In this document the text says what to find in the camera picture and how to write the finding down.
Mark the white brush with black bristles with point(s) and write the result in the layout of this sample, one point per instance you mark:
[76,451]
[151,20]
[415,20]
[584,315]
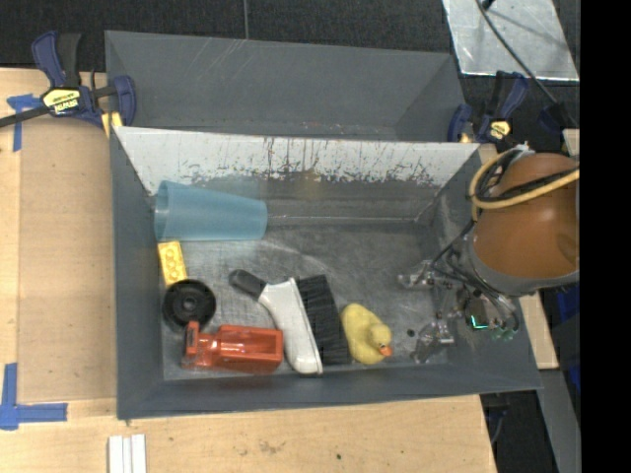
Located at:
[291,313]

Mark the yellow toy brick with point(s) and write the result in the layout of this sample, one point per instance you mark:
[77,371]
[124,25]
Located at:
[172,263]

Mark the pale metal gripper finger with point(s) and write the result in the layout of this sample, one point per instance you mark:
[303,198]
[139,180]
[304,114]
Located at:
[419,280]
[434,335]

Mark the grey metal bin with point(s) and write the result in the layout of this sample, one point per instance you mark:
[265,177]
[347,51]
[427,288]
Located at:
[345,264]

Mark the light blue plastic cup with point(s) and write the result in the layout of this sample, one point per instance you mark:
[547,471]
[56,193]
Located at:
[207,212]

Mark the orange-red plastic tool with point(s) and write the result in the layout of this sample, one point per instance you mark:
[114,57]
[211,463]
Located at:
[236,348]

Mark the pale wood board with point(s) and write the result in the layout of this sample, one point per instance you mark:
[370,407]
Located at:
[64,264]

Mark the black round disc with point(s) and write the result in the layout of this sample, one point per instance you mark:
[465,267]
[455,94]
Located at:
[189,303]

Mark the yellow rubber duck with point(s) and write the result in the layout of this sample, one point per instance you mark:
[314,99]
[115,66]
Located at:
[365,335]

